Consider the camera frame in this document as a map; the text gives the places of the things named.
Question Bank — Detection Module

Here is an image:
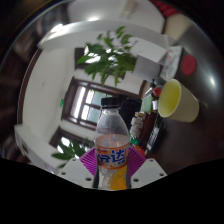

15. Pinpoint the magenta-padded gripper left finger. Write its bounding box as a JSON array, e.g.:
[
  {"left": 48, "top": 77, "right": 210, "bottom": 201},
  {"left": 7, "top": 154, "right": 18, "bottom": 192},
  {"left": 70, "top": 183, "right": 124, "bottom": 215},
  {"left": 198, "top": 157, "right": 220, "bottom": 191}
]
[{"left": 57, "top": 148, "right": 100, "bottom": 190}]

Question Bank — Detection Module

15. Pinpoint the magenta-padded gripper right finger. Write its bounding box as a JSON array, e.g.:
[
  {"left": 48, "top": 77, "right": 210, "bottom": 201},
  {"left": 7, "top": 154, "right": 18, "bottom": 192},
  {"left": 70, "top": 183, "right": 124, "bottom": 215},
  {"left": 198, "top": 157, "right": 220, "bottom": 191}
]
[{"left": 128, "top": 147, "right": 168, "bottom": 190}]

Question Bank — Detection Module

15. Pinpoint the clear orange soda bottle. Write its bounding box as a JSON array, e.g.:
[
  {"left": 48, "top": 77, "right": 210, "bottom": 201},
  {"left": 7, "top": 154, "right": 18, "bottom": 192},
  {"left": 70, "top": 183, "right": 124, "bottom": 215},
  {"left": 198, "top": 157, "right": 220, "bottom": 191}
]
[{"left": 94, "top": 96, "right": 131, "bottom": 191}]

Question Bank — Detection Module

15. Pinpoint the green plant in white pot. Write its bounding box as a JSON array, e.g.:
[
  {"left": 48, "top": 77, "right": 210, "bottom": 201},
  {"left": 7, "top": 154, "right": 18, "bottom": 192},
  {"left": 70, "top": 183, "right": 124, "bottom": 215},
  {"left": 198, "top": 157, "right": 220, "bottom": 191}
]
[
  {"left": 50, "top": 138, "right": 96, "bottom": 169},
  {"left": 76, "top": 25, "right": 164, "bottom": 87}
]

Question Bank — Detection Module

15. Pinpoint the dark-framed window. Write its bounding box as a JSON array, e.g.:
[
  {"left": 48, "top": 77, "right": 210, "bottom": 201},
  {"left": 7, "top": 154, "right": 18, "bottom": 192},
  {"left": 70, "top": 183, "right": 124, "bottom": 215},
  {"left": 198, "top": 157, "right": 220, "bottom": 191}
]
[
  {"left": 49, "top": 126, "right": 94, "bottom": 151},
  {"left": 73, "top": 47, "right": 101, "bottom": 69}
]

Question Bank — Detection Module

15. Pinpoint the flat black device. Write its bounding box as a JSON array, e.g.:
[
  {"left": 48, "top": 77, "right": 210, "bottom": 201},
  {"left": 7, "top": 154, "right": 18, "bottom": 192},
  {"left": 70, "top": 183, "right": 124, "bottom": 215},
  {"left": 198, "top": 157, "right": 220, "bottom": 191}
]
[{"left": 146, "top": 114, "right": 165, "bottom": 153}]

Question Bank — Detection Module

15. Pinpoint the green notebook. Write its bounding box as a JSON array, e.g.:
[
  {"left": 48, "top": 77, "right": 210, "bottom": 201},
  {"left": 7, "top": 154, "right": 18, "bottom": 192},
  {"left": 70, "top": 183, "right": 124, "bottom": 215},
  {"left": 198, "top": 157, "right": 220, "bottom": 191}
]
[{"left": 139, "top": 95, "right": 154, "bottom": 114}]

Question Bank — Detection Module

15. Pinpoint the dark wooden double door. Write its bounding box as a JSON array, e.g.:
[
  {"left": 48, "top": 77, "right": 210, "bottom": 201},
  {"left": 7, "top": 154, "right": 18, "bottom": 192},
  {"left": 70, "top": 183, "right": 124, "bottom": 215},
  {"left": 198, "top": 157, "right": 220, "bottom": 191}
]
[{"left": 61, "top": 78, "right": 141, "bottom": 131}]

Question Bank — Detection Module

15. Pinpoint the pale yellow plastic cup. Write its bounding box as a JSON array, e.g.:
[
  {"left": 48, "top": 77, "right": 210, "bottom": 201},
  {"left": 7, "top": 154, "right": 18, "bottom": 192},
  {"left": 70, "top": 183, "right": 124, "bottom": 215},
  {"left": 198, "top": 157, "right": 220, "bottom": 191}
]
[{"left": 157, "top": 78, "right": 200, "bottom": 123}]

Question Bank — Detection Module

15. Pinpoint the small red ball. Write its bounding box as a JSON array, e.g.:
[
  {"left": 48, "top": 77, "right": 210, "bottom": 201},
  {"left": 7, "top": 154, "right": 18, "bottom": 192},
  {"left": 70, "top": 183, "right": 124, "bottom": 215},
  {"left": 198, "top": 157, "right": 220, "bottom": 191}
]
[{"left": 152, "top": 87, "right": 163, "bottom": 98}]

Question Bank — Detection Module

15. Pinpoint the flat round red coaster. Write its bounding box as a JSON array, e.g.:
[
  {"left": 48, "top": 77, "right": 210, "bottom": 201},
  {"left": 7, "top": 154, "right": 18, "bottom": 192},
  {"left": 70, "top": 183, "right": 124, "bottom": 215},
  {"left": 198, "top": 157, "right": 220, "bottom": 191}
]
[{"left": 181, "top": 54, "right": 198, "bottom": 77}]

